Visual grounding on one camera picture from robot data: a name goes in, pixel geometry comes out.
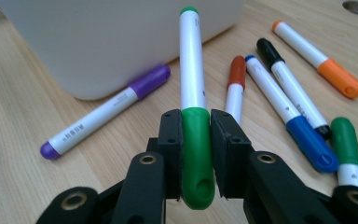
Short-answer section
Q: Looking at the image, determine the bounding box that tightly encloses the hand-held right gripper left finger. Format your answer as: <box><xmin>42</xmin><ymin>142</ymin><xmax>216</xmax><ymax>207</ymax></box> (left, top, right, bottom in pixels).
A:
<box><xmin>146</xmin><ymin>108</ymin><xmax>184</xmax><ymax>201</ymax></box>

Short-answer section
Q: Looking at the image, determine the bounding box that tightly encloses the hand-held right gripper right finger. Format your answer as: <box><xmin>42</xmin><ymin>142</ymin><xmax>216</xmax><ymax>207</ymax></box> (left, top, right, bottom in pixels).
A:
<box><xmin>210</xmin><ymin>108</ymin><xmax>256</xmax><ymax>200</ymax></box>

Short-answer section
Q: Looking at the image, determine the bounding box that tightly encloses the green capped white marker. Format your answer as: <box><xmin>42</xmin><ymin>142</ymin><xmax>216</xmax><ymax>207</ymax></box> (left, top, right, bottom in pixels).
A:
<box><xmin>329</xmin><ymin>116</ymin><xmax>358</xmax><ymax>189</ymax></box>
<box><xmin>178</xmin><ymin>6</ymin><xmax>216</xmax><ymax>211</ymax></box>

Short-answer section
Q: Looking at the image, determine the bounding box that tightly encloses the purple capped white marker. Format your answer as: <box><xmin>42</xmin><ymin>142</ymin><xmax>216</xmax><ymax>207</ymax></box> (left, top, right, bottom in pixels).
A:
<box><xmin>39</xmin><ymin>64</ymin><xmax>172</xmax><ymax>161</ymax></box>

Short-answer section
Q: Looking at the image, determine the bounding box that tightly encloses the blue capped white marker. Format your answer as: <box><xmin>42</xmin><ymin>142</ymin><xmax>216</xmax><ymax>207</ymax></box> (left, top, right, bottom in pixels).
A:
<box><xmin>244</xmin><ymin>54</ymin><xmax>340</xmax><ymax>174</ymax></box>

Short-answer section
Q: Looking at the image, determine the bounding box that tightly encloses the dark red capped white marker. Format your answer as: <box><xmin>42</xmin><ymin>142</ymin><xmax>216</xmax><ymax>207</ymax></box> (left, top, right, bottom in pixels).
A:
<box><xmin>224</xmin><ymin>55</ymin><xmax>247</xmax><ymax>125</ymax></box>

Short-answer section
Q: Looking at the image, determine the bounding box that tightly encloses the black capped white marker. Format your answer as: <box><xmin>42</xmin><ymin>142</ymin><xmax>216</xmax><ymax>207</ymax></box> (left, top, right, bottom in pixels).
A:
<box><xmin>255</xmin><ymin>37</ymin><xmax>333</xmax><ymax>140</ymax></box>

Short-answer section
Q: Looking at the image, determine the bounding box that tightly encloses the white plastic bin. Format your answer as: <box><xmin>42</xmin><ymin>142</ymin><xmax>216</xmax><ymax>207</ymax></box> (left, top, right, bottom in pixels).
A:
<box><xmin>0</xmin><ymin>0</ymin><xmax>246</xmax><ymax>101</ymax></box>

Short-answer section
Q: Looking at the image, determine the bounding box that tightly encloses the orange capped white marker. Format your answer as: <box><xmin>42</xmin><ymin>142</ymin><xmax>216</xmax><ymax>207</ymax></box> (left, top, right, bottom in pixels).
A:
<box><xmin>271</xmin><ymin>20</ymin><xmax>358</xmax><ymax>100</ymax></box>

